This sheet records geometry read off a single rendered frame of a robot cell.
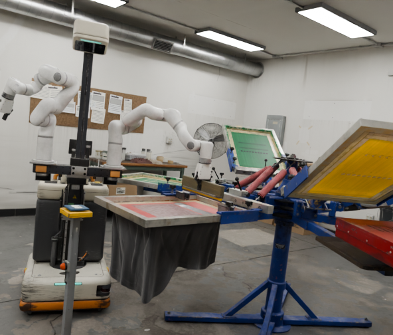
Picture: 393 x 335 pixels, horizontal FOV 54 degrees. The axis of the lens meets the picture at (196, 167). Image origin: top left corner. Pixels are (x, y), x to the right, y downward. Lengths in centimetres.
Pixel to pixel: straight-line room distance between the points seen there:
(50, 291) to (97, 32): 180
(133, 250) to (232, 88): 594
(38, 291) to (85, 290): 32
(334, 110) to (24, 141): 478
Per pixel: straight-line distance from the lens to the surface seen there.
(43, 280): 304
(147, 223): 186
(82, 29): 253
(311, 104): 701
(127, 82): 639
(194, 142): 232
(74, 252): 218
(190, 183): 246
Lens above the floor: 142
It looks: 5 degrees down
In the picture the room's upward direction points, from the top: 6 degrees clockwise
